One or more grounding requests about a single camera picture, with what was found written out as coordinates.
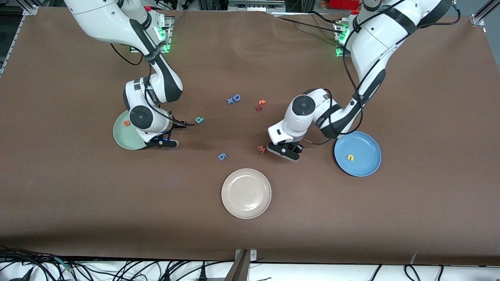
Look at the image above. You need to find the beige round plate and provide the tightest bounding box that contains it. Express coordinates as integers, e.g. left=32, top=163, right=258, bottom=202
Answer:
left=221, top=168, right=272, bottom=219

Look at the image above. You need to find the pale green round plate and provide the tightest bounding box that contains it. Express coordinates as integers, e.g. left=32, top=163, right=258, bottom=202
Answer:
left=113, top=110, right=150, bottom=150

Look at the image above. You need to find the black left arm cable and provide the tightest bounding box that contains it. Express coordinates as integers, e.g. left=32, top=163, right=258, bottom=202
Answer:
left=305, top=33, right=364, bottom=146

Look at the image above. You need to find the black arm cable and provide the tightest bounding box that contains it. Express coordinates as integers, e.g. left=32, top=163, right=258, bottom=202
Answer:
left=110, top=43, right=176, bottom=122
left=305, top=33, right=364, bottom=146

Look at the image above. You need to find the blue round plate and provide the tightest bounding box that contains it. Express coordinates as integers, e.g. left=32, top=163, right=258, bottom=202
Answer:
left=334, top=131, right=382, bottom=177

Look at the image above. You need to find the black cable on table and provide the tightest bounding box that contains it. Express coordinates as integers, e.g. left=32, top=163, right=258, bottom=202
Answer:
left=273, top=11, right=342, bottom=34

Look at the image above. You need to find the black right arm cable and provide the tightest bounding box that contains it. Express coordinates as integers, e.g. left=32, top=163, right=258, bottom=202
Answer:
left=110, top=43, right=176, bottom=122

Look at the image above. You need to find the grey power strip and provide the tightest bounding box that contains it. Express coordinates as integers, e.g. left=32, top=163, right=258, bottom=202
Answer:
left=229, top=0, right=286, bottom=12

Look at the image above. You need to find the teal plug cable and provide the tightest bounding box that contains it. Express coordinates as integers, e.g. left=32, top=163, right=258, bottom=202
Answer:
left=55, top=257, right=74, bottom=272

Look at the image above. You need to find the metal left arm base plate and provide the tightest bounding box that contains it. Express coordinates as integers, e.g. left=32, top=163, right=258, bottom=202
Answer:
left=334, top=20, right=352, bottom=58

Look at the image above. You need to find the grey metal table bracket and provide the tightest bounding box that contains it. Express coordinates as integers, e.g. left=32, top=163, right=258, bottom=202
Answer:
left=225, top=249, right=258, bottom=281

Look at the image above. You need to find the aluminium frame rail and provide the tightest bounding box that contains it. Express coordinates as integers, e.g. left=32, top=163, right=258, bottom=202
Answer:
left=0, top=5, right=39, bottom=76
left=471, top=0, right=500, bottom=27

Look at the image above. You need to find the red box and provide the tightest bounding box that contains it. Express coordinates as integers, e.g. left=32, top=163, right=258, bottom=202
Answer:
left=330, top=0, right=362, bottom=10

